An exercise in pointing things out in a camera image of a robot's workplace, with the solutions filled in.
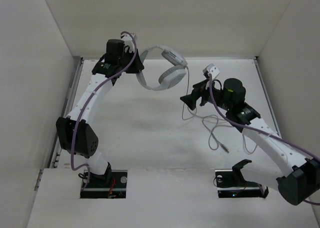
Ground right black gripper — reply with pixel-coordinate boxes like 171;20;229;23
180;78;233;111

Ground white grey headphones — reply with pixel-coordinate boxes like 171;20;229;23
136;45;189;91

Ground grey headphone cable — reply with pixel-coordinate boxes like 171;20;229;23
181;65;258;155

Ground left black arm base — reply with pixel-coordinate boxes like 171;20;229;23
80;170;128;199

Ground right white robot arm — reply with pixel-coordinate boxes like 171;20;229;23
180;78;320;206

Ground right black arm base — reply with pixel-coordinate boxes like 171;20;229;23
213;169;269;199

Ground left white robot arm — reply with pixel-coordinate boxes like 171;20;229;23
56;32;139;189

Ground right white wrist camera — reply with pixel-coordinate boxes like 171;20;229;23
202;63;220;80

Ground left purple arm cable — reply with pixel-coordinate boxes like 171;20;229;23
69;31;140;191

